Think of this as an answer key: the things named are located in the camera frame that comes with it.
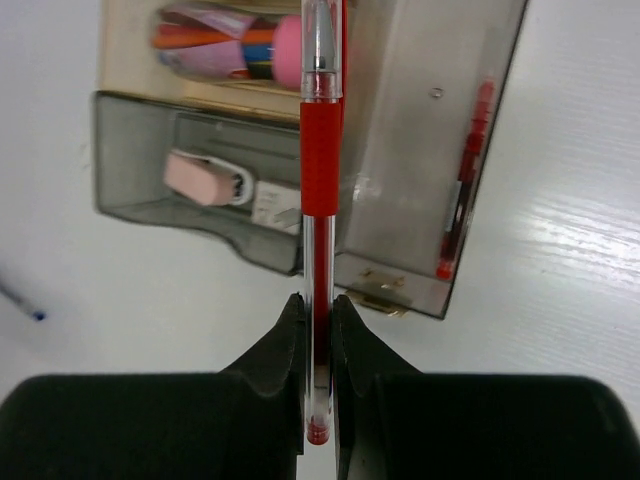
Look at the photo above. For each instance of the white eraser block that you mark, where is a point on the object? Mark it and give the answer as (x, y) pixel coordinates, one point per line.
(277, 207)

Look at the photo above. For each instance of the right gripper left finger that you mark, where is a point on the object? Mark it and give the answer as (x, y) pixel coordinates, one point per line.
(243, 422)

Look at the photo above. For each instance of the blue ballpoint pen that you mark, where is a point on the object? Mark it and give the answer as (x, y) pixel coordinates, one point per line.
(12, 292)

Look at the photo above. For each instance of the transparent tiered desk organizer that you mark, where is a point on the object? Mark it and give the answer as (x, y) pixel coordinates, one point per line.
(143, 110)

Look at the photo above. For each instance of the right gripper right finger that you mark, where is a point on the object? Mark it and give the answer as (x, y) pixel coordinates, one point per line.
(396, 422)

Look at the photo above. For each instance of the red gel pen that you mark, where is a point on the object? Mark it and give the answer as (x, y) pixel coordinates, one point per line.
(321, 130)

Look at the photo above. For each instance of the pink cap glue stick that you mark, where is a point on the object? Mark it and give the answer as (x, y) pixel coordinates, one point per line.
(215, 42)

